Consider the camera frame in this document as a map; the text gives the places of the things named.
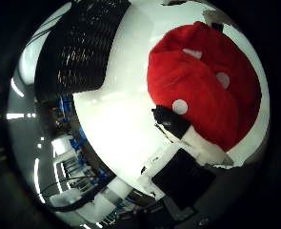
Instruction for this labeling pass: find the black cable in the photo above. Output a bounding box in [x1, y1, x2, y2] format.
[39, 176, 108, 214]

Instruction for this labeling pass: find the black mesh container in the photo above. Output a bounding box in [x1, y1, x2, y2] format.
[33, 0, 132, 103]

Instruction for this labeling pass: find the red white-dotted plush mushroom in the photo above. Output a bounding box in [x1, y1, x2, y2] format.
[146, 20, 263, 153]

